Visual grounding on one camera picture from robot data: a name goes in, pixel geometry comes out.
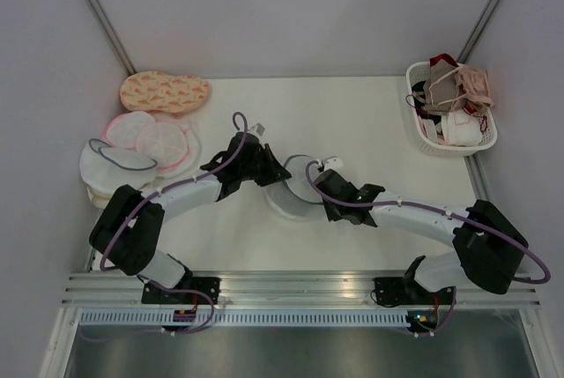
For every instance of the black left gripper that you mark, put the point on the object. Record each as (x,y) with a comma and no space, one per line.
(275,172)

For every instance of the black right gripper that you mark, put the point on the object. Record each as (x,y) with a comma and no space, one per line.
(331,214)

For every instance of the white mesh blue-trimmed laundry bag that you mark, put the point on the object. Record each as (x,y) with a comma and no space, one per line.
(294,198)

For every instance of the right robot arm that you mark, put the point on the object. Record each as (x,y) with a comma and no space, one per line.
(486,249)

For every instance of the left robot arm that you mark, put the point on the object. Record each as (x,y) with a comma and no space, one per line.
(128,230)

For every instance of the pink-trimmed white mesh laundry bag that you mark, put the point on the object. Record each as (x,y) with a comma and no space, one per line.
(171,141)

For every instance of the orange carrot print laundry bag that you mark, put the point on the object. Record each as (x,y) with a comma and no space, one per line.
(156,91)

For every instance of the beige cloth bag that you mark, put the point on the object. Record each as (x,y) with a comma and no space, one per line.
(98,199)

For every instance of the white plastic basket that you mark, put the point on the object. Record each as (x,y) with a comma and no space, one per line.
(449,109)

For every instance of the pile of bras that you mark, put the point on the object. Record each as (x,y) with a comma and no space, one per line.
(454,96)

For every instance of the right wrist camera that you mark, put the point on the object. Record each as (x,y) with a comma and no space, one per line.
(333,163)

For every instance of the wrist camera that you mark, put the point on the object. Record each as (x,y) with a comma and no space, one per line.
(257,130)
(333,163)

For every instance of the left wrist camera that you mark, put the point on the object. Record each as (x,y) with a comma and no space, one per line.
(257,130)

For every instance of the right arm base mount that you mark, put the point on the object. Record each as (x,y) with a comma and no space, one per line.
(392,292)

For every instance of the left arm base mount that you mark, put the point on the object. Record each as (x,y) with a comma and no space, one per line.
(194,291)

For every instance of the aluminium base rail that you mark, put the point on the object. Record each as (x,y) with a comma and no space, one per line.
(278,289)

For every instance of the right aluminium corner post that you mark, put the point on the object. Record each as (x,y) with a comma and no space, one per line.
(478,30)

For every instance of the aluminium corner post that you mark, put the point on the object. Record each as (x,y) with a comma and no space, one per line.
(478,30)
(111,35)

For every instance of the white slotted cable duct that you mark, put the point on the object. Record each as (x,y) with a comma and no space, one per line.
(249,317)

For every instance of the left aluminium corner post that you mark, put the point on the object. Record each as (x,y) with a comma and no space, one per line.
(111,35)

